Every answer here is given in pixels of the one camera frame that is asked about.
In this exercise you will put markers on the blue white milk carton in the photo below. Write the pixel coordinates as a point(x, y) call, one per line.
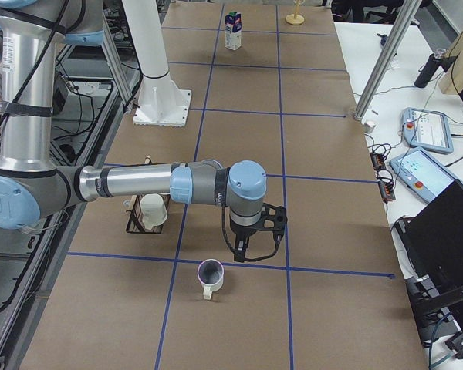
point(233, 30)

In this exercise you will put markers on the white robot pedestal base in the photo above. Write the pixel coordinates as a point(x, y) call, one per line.
point(160, 101)

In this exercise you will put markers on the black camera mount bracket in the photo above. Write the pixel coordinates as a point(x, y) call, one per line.
point(272, 219)

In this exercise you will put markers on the white cup on rack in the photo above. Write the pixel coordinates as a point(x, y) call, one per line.
point(154, 211)

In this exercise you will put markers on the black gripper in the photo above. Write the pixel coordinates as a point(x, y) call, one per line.
point(242, 232)

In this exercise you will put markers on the near blue teach pendant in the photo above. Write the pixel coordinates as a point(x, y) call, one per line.
point(422, 173)

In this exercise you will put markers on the black wire mug rack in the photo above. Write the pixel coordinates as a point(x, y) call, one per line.
point(134, 223)

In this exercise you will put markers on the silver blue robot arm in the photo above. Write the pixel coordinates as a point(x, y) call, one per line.
point(33, 187)

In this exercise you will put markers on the aluminium frame post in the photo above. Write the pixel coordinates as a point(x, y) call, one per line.
point(398, 31)

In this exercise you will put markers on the white mug with handle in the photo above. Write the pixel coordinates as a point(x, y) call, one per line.
point(211, 276)

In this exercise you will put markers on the wooden stand with round base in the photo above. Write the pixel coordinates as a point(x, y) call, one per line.
point(296, 18)

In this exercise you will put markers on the black cylinder flashlight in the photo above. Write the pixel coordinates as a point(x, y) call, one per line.
point(432, 64)

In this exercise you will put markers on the far blue teach pendant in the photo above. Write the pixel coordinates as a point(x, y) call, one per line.
point(427, 129)

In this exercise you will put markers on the blue teach pendant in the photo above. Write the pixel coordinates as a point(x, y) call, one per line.
point(427, 129)
point(422, 173)

